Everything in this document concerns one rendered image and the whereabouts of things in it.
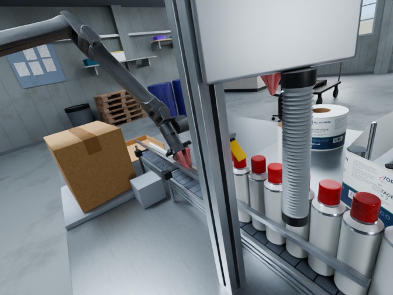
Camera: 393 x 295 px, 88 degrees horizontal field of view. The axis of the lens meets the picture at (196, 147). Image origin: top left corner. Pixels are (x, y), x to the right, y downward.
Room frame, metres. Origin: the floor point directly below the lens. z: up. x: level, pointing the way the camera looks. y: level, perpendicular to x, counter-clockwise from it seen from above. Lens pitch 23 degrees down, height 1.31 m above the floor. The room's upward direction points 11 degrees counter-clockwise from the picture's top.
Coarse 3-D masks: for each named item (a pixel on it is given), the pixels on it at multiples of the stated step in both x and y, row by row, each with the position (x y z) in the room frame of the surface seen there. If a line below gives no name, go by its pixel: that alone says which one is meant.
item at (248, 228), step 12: (144, 156) 1.03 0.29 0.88; (156, 156) 1.00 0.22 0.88; (168, 168) 0.84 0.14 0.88; (180, 180) 0.72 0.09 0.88; (192, 180) 0.70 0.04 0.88; (192, 192) 0.62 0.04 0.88; (252, 228) 0.41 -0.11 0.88; (264, 240) 0.36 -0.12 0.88; (276, 252) 0.33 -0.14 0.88; (300, 264) 0.29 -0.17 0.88; (312, 276) 0.26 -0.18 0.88; (324, 288) 0.24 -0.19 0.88; (336, 288) 0.23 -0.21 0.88
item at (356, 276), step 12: (144, 144) 1.00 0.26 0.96; (180, 168) 0.67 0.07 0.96; (240, 204) 0.41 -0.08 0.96; (252, 216) 0.38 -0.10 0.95; (264, 216) 0.36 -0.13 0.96; (276, 228) 0.32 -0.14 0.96; (300, 240) 0.28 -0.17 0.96; (312, 252) 0.26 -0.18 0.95; (324, 252) 0.25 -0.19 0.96; (336, 264) 0.22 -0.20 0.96; (348, 276) 0.21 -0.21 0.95; (360, 276) 0.20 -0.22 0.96
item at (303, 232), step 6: (312, 192) 0.31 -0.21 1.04; (312, 198) 0.30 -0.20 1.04; (288, 228) 0.32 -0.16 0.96; (294, 228) 0.31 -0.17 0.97; (300, 228) 0.30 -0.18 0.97; (306, 228) 0.30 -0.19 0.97; (300, 234) 0.30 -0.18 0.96; (306, 234) 0.30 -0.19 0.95; (288, 240) 0.32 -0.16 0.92; (306, 240) 0.30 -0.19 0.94; (288, 246) 0.32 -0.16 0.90; (294, 246) 0.31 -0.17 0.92; (288, 252) 0.32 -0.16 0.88; (294, 252) 0.31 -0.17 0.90; (300, 252) 0.30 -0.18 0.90; (306, 252) 0.30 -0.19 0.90; (300, 258) 0.30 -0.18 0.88; (306, 258) 0.30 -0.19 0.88
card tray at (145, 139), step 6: (138, 138) 1.43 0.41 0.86; (144, 138) 1.46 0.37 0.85; (150, 138) 1.39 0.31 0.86; (126, 144) 1.39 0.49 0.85; (132, 144) 1.41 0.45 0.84; (138, 144) 1.39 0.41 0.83; (156, 144) 1.31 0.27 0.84; (162, 144) 1.22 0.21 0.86; (132, 150) 1.28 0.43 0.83; (132, 156) 1.18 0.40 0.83
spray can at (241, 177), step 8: (240, 168) 0.44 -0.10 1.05; (248, 168) 0.44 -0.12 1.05; (240, 176) 0.43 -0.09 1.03; (240, 184) 0.43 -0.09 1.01; (248, 184) 0.43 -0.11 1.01; (240, 192) 0.43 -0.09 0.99; (248, 192) 0.43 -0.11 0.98; (240, 200) 0.43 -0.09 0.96; (248, 200) 0.43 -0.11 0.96; (240, 216) 0.43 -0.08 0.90; (248, 216) 0.43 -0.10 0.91
